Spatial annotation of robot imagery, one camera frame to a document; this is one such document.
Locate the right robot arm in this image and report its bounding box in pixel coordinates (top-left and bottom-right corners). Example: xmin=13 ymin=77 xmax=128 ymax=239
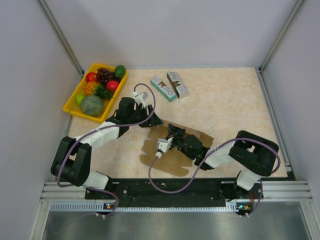
xmin=165 ymin=124 xmax=281 ymax=198

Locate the teal white carton box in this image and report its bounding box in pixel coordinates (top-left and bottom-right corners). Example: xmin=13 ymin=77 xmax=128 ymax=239
xmin=150 ymin=76 xmax=177 ymax=102

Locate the red apple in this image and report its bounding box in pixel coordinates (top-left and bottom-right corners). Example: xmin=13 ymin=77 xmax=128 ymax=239
xmin=85 ymin=72 xmax=98 ymax=83

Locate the dark purple grape bunch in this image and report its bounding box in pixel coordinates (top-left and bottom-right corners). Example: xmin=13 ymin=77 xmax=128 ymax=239
xmin=96 ymin=67 xmax=117 ymax=86

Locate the green avocado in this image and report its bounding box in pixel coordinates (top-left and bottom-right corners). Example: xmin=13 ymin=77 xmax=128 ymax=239
xmin=114 ymin=64 xmax=126 ymax=78

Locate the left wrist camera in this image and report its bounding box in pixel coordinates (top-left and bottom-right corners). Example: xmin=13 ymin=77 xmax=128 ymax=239
xmin=133 ymin=91 xmax=149 ymax=109

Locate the aluminium rail with cable duct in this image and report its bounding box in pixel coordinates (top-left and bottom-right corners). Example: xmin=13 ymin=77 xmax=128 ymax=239
xmin=40 ymin=181 xmax=313 ymax=213

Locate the brown cardboard box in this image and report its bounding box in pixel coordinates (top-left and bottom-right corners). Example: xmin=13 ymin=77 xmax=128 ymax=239
xmin=139 ymin=120 xmax=214 ymax=178

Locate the yellow plastic tray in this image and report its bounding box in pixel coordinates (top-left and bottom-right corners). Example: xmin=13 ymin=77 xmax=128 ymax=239
xmin=63 ymin=63 xmax=128 ymax=123

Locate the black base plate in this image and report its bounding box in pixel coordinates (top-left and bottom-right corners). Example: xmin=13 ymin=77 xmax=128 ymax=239
xmin=84 ymin=177 xmax=263 ymax=208

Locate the silver brown carton box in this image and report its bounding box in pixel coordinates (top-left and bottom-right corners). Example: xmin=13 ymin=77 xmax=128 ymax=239
xmin=167 ymin=71 xmax=188 ymax=98

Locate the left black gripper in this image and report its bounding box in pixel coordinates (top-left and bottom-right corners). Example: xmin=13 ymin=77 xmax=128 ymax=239
xmin=127 ymin=104 xmax=163 ymax=128

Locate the green lime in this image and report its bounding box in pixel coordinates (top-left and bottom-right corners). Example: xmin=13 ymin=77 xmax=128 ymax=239
xmin=74 ymin=93 xmax=86 ymax=106

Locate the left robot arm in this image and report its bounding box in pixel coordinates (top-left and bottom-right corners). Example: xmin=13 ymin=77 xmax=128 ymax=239
xmin=50 ymin=97 xmax=163 ymax=199

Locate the green round melon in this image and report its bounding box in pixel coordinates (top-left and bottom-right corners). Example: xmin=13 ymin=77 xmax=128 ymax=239
xmin=80 ymin=95 xmax=104 ymax=117

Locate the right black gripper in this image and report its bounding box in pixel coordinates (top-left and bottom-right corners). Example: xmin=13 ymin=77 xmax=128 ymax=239
xmin=166 ymin=123 xmax=196 ymax=160

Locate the red peach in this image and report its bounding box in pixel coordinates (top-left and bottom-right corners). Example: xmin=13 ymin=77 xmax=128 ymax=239
xmin=105 ymin=80 xmax=119 ymax=93

